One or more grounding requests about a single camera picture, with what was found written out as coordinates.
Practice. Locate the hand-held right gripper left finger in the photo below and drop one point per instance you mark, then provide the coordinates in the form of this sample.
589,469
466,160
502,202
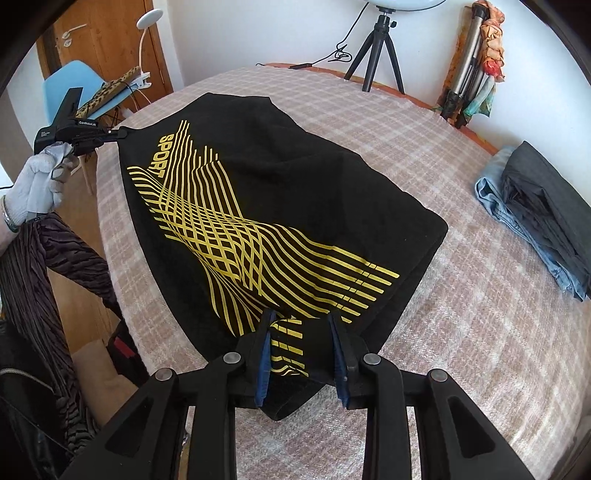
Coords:
263,357

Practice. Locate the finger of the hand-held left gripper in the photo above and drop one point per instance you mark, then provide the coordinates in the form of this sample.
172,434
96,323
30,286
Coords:
117,134

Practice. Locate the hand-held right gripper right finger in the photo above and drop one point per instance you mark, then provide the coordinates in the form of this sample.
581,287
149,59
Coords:
340,357

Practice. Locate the black pants with yellow print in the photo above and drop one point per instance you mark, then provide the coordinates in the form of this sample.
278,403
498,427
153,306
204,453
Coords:
277,221

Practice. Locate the person's left forearm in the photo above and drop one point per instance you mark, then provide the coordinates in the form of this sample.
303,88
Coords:
51,286

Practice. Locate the folded dark grey pants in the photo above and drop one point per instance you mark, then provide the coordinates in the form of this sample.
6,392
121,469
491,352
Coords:
549,203

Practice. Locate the person's left hand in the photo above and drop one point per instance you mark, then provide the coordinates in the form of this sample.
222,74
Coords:
39,184

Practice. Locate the leopard print cloth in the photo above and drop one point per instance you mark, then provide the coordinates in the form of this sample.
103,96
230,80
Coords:
108,94

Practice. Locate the blue chair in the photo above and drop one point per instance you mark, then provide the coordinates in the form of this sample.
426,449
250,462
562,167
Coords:
81,85

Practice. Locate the white clip lamp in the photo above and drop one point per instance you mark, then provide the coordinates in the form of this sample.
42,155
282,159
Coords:
145,50

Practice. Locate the wooden door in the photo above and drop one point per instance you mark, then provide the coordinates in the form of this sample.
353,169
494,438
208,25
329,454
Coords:
106,37

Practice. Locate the plaid blanket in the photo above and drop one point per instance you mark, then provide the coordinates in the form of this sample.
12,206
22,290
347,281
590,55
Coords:
461,323

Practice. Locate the folded light blue jeans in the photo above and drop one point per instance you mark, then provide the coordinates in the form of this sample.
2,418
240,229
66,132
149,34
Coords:
508,203

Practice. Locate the black leather jacket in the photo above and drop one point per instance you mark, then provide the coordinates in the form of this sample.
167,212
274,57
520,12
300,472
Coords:
27,406

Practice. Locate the black tripod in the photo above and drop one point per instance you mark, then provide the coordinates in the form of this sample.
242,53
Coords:
381,50

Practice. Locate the folded silver tripod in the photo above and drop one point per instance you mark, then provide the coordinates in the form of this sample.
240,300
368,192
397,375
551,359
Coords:
461,69

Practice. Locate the colourful scarf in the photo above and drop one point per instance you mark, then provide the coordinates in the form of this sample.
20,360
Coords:
489,60

